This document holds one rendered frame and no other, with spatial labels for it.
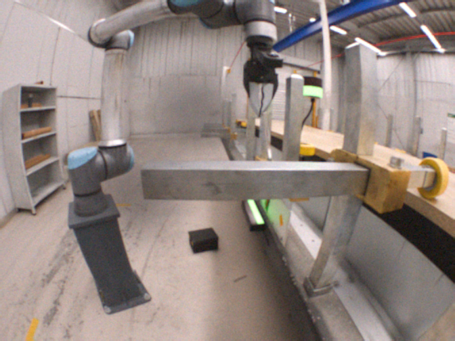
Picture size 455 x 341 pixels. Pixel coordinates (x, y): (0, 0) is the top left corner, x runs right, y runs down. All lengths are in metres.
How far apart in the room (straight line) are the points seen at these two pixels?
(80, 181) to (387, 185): 0.92
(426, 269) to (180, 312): 1.11
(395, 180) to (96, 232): 0.97
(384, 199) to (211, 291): 1.17
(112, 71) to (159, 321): 1.25
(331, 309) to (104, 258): 0.92
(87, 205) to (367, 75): 0.96
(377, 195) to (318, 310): 0.24
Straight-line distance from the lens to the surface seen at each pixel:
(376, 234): 0.55
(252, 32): 0.54
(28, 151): 3.30
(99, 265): 1.06
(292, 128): 0.50
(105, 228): 0.94
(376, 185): 0.24
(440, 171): 0.44
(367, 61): 0.30
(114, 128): 0.95
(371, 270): 0.58
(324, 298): 0.42
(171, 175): 0.18
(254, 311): 1.21
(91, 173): 0.90
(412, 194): 0.46
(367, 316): 0.54
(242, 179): 0.18
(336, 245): 0.34
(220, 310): 1.20
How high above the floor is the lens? 1.01
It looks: 17 degrees down
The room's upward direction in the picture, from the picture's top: 2 degrees clockwise
